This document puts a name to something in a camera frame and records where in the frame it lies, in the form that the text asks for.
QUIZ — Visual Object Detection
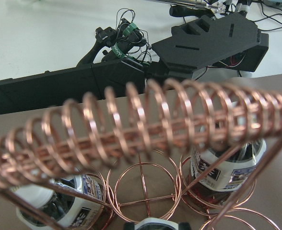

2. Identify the dark tea bottle in rack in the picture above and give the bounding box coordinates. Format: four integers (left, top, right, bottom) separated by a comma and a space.
188, 139, 267, 205

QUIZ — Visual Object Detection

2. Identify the copper wire bottle rack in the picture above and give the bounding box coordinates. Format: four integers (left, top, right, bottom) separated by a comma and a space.
0, 79, 282, 230

